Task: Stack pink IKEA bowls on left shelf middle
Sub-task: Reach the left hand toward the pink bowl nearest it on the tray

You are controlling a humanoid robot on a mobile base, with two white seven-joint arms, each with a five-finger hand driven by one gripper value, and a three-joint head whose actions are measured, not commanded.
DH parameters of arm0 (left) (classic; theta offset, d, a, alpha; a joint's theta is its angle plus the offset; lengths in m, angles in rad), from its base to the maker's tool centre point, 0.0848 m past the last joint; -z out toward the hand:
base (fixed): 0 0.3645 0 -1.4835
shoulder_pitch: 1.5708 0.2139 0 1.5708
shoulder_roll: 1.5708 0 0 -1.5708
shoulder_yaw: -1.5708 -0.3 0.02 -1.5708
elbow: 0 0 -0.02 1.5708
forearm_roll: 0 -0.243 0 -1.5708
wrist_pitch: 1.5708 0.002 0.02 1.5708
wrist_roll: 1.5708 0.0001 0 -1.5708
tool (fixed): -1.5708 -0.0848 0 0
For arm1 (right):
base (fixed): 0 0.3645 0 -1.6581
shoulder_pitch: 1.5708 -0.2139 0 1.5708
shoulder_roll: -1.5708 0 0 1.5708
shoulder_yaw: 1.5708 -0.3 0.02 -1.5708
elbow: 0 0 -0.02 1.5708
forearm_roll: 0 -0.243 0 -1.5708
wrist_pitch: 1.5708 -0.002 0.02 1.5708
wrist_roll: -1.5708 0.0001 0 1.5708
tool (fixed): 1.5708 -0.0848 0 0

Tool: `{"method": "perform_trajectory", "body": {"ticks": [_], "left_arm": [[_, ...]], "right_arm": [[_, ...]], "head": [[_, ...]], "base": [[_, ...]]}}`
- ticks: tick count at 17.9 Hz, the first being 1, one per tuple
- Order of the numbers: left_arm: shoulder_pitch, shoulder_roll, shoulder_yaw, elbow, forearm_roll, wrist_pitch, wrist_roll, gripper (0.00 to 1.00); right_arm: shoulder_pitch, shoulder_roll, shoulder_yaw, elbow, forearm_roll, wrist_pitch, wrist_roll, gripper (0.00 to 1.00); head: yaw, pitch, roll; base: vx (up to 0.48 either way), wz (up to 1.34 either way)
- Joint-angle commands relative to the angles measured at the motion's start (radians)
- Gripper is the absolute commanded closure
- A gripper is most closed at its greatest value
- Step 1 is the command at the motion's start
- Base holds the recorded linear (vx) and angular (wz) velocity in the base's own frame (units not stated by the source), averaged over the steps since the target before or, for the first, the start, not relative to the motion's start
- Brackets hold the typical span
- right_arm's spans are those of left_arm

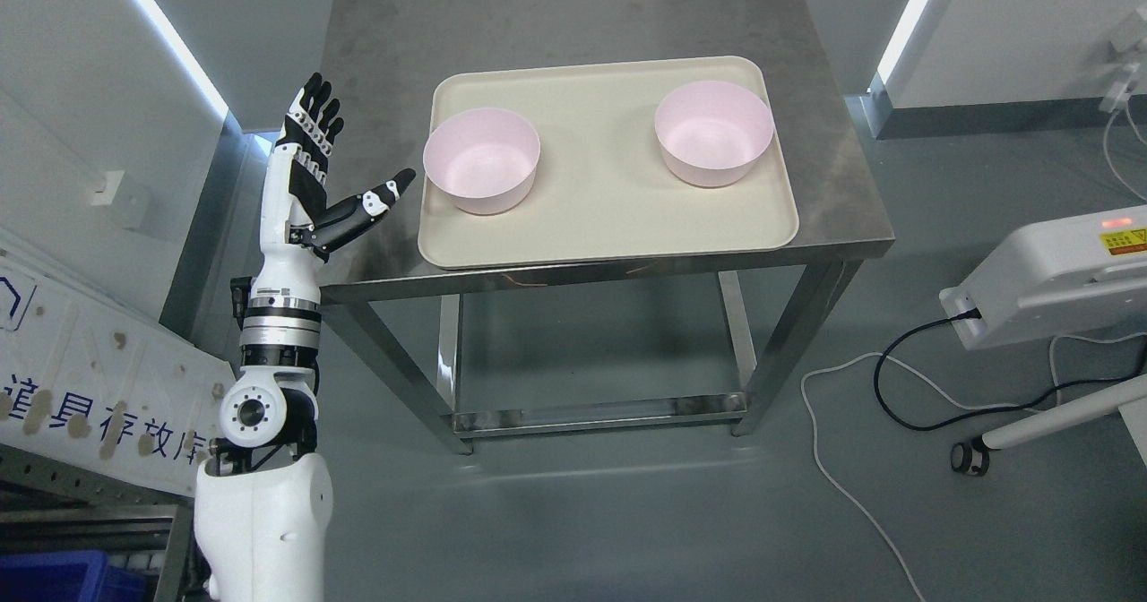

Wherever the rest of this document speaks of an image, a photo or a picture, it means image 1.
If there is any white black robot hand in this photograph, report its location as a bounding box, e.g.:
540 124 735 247
253 72 418 304

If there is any pink bowl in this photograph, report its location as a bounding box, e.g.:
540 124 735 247
422 107 543 217
654 80 777 188

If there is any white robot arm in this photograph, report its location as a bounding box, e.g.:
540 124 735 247
195 271 333 601

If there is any metal shelf rack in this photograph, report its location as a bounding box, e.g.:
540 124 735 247
1 444 195 601

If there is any stainless steel table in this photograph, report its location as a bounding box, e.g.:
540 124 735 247
320 0 894 452

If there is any white signboard with blue text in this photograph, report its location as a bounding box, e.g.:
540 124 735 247
1 255 235 497

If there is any cream plastic tray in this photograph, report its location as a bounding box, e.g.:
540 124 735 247
418 56 799 269

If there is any blue storage bin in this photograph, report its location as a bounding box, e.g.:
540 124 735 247
1 550 148 601

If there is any white stand leg with caster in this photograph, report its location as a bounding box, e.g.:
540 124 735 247
950 376 1146 476

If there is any white equipment box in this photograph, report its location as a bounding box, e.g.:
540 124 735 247
938 205 1146 350

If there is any white wall socket box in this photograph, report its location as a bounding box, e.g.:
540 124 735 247
89 170 153 230

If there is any white floor cable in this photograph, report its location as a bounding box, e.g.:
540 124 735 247
799 351 1040 602

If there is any black power cable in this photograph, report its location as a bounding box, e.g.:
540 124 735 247
874 310 1147 433

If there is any white wall plug adapter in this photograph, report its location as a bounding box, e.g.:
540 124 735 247
1098 37 1146 115

